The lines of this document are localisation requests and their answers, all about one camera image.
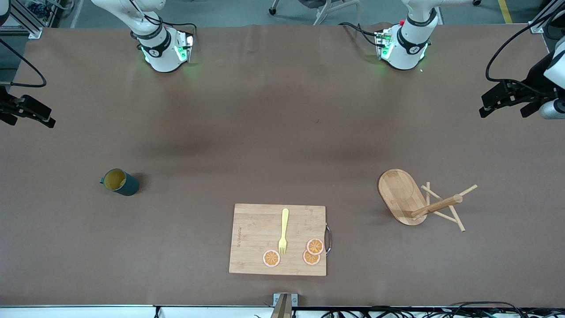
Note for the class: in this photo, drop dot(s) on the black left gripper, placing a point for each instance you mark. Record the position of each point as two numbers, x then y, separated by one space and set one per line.
536 79

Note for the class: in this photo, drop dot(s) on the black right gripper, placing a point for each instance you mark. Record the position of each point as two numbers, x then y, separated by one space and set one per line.
5 107

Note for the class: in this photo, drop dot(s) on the dark teal ribbed cup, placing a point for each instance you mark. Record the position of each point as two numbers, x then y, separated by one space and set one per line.
127 185

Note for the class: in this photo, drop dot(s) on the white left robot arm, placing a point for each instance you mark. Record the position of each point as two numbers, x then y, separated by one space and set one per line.
408 48

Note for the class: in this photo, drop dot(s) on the wooden cup rack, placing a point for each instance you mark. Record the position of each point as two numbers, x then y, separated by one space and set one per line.
399 194

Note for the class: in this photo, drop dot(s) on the grey office chair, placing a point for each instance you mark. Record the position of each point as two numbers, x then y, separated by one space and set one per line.
326 9

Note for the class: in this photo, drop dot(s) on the brown table mat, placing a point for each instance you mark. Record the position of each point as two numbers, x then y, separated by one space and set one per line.
265 132

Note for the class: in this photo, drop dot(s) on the orange slice toy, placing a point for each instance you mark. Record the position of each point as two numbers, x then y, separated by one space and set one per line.
315 246
310 259
271 258

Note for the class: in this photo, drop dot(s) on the yellow plastic fork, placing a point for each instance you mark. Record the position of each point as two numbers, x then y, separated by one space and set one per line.
284 221

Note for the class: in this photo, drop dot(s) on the bamboo cutting board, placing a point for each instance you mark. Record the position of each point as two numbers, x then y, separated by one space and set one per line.
256 238

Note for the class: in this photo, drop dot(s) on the aluminium frame profile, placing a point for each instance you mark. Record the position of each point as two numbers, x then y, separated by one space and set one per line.
26 24
540 24

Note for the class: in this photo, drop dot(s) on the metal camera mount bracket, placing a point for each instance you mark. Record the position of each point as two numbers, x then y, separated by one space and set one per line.
282 304

